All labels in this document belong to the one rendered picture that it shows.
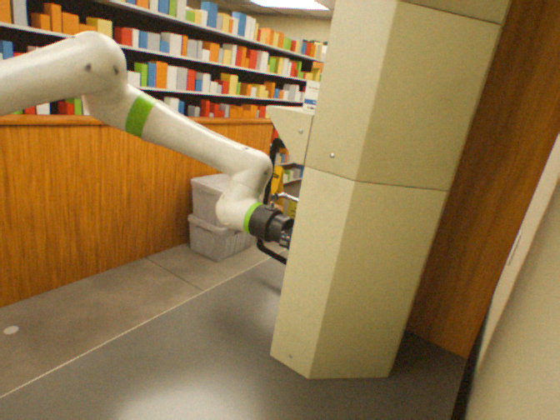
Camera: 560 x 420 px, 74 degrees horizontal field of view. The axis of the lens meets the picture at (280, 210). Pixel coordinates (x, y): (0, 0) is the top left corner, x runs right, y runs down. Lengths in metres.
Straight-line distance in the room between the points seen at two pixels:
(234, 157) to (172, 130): 0.18
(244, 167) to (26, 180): 1.78
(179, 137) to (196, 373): 0.58
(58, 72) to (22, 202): 1.77
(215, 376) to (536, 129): 0.89
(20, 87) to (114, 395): 0.64
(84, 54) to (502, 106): 0.92
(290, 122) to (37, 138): 1.99
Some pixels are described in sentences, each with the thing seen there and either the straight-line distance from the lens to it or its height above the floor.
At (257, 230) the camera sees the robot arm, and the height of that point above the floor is 1.19.
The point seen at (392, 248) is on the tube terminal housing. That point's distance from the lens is 0.79.
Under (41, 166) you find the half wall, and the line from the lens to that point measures 2.61.
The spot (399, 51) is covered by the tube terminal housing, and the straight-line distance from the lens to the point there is 0.70.
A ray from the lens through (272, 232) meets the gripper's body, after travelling 0.94.
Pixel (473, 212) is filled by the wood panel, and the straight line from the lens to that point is 1.04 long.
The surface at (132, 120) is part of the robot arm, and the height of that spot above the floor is 1.41.
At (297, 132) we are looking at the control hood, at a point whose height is 1.47.
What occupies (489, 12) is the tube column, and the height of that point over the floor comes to 1.72.
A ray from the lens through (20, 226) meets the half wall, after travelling 2.68.
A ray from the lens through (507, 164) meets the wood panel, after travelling 1.02.
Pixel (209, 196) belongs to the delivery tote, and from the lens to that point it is 3.11.
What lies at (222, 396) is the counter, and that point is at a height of 0.94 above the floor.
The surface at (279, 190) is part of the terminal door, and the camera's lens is 1.20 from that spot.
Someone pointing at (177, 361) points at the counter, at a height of 0.94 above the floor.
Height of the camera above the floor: 1.56
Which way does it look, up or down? 19 degrees down
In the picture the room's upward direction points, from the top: 10 degrees clockwise
